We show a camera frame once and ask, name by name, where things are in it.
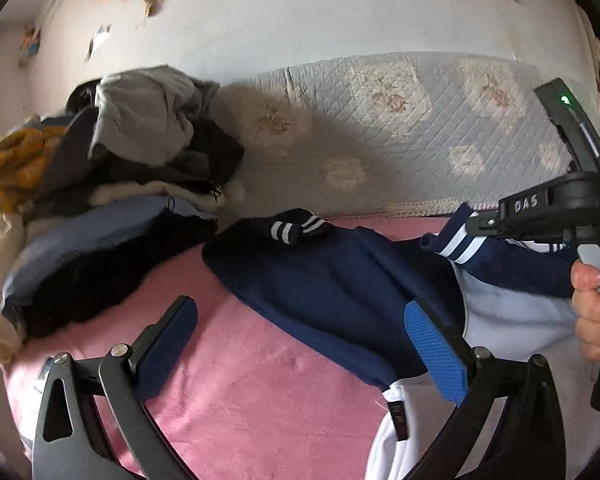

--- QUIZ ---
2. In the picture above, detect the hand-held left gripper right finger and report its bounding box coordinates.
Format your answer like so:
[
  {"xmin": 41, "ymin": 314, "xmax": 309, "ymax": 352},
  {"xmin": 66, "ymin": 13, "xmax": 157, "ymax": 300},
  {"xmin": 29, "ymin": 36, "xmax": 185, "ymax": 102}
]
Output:
[{"xmin": 404, "ymin": 299, "xmax": 566, "ymax": 480}]

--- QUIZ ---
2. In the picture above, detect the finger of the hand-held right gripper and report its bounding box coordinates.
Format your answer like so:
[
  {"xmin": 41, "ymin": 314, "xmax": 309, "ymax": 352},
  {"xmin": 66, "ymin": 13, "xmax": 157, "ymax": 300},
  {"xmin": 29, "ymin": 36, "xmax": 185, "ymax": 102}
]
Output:
[{"xmin": 464, "ymin": 209, "xmax": 503, "ymax": 237}]

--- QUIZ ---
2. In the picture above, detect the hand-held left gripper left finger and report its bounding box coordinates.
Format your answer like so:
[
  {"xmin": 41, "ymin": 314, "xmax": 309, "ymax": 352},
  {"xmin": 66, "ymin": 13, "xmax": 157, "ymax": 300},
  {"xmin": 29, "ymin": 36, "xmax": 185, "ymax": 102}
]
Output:
[{"xmin": 31, "ymin": 295, "xmax": 199, "ymax": 480}]

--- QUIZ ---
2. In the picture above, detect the white and navy varsity jacket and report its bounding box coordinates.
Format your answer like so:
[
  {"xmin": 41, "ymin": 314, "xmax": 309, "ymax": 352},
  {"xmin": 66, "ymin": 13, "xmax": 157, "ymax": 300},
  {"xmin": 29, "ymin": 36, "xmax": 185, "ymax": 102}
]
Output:
[{"xmin": 202, "ymin": 202, "xmax": 600, "ymax": 480}]

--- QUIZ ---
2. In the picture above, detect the pile of clothes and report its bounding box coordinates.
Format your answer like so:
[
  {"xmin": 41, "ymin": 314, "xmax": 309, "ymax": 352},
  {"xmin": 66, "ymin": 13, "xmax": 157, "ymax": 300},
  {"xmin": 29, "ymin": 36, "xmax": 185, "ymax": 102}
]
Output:
[{"xmin": 0, "ymin": 65, "xmax": 246, "ymax": 368}]

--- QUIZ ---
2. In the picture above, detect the person's right hand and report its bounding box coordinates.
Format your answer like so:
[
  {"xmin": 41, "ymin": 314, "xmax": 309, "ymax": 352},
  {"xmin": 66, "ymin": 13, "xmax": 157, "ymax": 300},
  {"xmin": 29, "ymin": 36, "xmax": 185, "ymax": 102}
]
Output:
[{"xmin": 570, "ymin": 260, "xmax": 600, "ymax": 362}]

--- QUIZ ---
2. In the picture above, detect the pink fleece blanket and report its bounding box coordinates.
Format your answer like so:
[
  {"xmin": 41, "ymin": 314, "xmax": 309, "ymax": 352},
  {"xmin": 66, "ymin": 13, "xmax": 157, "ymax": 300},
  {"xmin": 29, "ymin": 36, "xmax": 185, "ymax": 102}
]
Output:
[{"xmin": 0, "ymin": 215, "xmax": 600, "ymax": 480}]

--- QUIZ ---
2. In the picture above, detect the quilted floral cover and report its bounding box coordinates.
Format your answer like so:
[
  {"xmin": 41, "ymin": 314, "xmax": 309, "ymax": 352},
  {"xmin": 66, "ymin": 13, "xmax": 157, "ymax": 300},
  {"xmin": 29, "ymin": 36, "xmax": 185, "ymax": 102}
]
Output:
[{"xmin": 215, "ymin": 51, "xmax": 600, "ymax": 216}]

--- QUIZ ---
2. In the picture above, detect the torn wall sticker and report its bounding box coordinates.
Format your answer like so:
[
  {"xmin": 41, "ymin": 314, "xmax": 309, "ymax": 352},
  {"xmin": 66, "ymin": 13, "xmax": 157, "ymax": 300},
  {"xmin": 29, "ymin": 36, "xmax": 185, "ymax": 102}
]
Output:
[
  {"xmin": 85, "ymin": 24, "xmax": 112, "ymax": 61},
  {"xmin": 20, "ymin": 25, "xmax": 42, "ymax": 66}
]

